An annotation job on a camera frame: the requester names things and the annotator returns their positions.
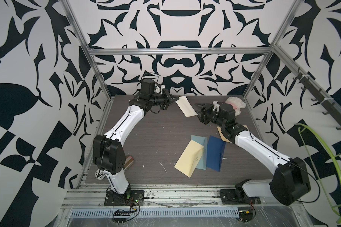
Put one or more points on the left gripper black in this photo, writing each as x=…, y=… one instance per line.
x=166, y=98

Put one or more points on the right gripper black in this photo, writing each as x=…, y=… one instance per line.
x=208, y=108

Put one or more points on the cream letter paper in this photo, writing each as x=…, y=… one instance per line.
x=186, y=107

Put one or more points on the tan yellow envelope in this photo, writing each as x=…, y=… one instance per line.
x=232, y=133

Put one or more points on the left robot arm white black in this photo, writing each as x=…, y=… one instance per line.
x=108, y=153

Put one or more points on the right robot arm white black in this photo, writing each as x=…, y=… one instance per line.
x=290, y=176

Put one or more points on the light blue envelope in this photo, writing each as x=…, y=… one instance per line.
x=203, y=142

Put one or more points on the dark blue envelope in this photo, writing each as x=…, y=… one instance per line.
x=215, y=151

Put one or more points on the pale yellow envelope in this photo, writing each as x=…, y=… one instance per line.
x=189, y=159

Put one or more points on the white teddy bear pink shirt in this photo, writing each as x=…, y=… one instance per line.
x=237, y=104

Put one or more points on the plaid checkered tube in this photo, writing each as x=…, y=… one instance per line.
x=128, y=163

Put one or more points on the right black connector board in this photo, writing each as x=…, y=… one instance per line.
x=246, y=216

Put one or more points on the black connector board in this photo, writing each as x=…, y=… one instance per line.
x=122, y=216
x=246, y=216

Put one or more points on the left black connector board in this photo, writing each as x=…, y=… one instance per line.
x=122, y=216

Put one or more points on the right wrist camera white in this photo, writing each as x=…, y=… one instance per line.
x=216, y=106

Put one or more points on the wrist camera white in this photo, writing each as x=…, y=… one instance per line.
x=216, y=106
x=159, y=88

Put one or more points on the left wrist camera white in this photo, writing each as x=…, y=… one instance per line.
x=159, y=88

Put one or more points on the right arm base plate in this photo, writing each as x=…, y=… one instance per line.
x=230, y=195

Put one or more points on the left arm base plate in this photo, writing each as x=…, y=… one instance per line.
x=128, y=198

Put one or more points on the white cable duct strip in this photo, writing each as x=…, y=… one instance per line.
x=229, y=212

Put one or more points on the black hook rack rail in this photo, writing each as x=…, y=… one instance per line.
x=320, y=96

